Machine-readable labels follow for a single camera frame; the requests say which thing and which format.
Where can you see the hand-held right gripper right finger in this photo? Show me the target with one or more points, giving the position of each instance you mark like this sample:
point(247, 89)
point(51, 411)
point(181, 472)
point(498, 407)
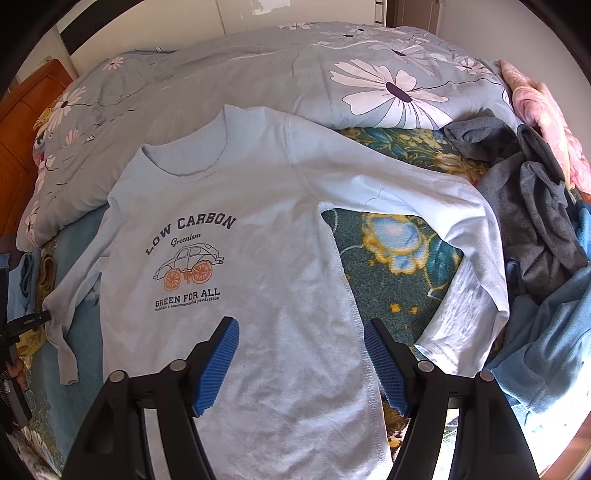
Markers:
point(388, 369)

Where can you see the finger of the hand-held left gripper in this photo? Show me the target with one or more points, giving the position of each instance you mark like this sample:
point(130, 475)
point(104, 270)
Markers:
point(30, 321)

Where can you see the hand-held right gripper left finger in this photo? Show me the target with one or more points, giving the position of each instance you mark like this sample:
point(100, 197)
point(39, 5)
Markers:
point(217, 369)

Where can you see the light blue long-sleeve shirt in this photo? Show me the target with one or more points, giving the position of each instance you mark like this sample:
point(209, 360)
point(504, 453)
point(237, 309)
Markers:
point(277, 258)

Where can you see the person's left hand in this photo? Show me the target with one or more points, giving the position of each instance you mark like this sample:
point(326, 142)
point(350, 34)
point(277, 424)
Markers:
point(18, 374)

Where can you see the folded blue cloth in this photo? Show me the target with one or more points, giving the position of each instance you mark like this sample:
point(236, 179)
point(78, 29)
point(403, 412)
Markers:
point(25, 281)

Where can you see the olive yellow cloth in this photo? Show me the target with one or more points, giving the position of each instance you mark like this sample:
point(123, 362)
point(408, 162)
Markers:
point(46, 277)

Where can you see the grey floral cloth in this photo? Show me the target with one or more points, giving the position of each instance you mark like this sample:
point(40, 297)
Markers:
point(41, 452)

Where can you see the teal floral blanket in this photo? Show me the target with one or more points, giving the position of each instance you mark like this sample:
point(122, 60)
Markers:
point(397, 258)

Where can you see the dusty blue garment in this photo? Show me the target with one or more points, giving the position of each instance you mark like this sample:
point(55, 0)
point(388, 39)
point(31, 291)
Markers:
point(545, 341)

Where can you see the wooden headboard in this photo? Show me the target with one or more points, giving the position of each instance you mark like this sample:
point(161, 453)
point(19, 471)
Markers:
point(27, 138)

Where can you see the cartoon print pillow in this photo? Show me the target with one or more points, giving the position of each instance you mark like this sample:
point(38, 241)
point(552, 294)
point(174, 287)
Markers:
point(46, 129)

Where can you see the grey garment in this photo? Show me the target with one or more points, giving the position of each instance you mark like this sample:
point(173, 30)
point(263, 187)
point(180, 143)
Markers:
point(531, 207)

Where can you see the bright blue fleece garment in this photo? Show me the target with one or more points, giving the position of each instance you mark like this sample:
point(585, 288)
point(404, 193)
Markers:
point(582, 217)

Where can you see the grey-blue daisy print duvet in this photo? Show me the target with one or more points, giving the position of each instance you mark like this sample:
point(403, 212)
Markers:
point(231, 78)

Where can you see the pink quilted blanket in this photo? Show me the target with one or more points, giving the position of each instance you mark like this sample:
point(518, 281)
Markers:
point(549, 120)

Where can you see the white wardrobe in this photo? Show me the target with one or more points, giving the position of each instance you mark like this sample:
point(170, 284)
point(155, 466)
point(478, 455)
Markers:
point(207, 23)

